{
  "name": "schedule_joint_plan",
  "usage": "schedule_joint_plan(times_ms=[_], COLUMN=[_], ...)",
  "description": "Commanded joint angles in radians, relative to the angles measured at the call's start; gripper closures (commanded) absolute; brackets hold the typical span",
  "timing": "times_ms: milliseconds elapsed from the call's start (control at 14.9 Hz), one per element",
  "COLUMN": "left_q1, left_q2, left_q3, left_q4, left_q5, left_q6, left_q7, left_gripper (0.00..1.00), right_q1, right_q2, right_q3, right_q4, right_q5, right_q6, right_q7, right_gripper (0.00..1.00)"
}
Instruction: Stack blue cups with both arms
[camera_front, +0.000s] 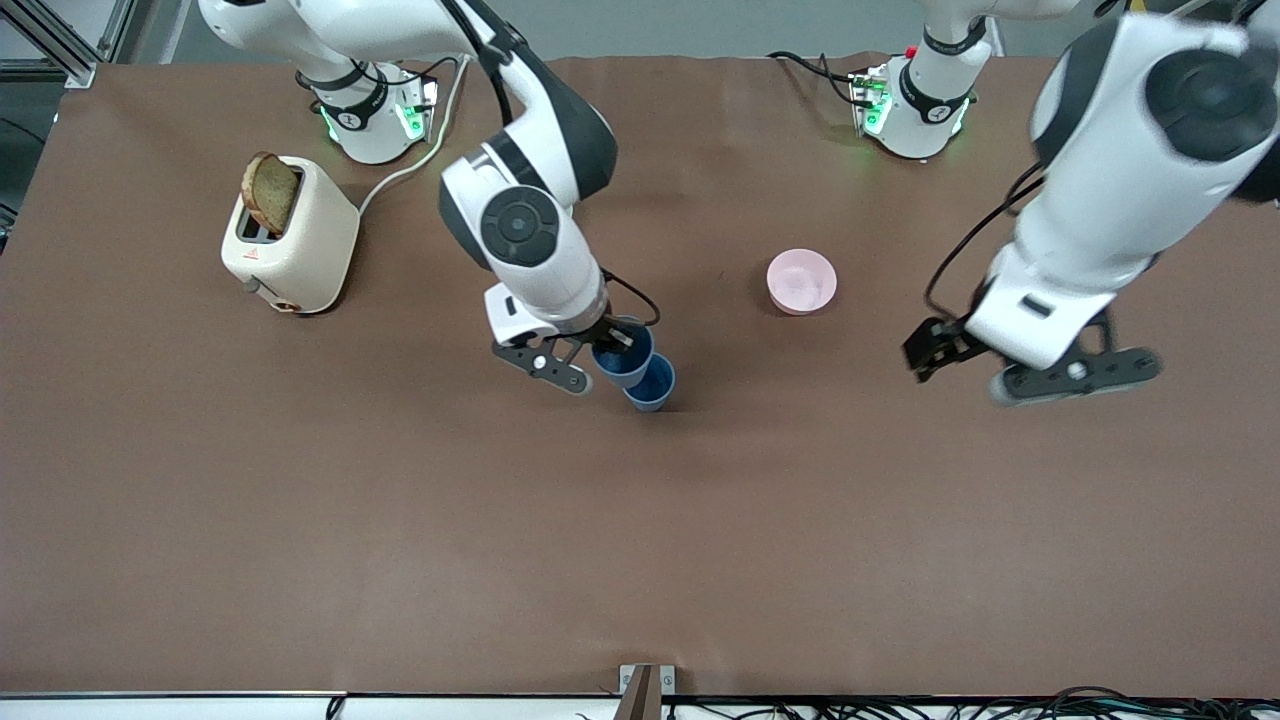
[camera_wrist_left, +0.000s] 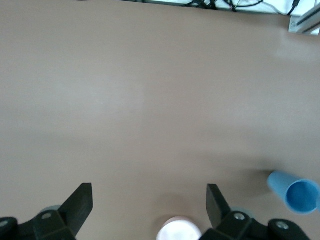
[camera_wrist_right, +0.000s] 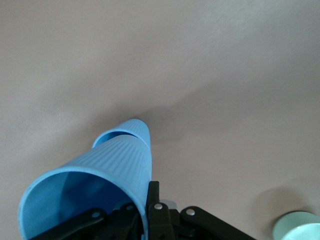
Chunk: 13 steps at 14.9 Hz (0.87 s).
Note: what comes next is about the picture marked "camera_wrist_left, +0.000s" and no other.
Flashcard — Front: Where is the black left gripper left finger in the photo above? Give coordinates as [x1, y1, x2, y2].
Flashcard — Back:
[0, 183, 94, 240]

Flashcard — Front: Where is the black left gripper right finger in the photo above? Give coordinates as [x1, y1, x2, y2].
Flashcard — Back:
[199, 184, 310, 240]

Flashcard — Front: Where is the pale pink bowl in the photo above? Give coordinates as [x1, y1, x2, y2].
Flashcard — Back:
[156, 216, 203, 240]

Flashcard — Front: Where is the blue plastic cup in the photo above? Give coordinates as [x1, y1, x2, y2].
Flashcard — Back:
[266, 170, 320, 216]

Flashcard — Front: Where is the black cable bundle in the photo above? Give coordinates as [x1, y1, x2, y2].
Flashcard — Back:
[116, 0, 301, 16]

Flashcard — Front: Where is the aluminium frame profile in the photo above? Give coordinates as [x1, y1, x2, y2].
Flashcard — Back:
[288, 0, 320, 36]

